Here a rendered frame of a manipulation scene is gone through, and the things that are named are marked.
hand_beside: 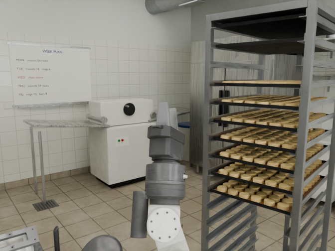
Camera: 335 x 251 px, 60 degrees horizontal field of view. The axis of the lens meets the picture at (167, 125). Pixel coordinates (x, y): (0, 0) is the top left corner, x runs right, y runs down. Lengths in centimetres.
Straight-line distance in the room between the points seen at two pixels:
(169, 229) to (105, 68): 436
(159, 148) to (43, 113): 397
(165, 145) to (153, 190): 10
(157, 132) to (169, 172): 9
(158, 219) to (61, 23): 423
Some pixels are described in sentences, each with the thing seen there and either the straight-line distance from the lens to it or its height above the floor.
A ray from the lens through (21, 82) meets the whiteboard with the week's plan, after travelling 443.
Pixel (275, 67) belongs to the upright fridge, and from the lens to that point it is 369.
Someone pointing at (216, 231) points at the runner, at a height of 69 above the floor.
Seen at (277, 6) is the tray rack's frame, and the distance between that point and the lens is 132.
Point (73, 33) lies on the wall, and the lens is 469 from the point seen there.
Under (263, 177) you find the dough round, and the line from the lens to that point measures 148.
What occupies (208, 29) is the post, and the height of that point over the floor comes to 175.
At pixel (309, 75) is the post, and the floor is 154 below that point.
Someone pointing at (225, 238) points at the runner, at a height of 59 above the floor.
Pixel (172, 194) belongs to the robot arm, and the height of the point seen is 130.
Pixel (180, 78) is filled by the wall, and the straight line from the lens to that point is 572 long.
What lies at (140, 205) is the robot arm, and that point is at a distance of 63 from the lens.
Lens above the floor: 153
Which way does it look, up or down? 10 degrees down
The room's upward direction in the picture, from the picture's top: straight up
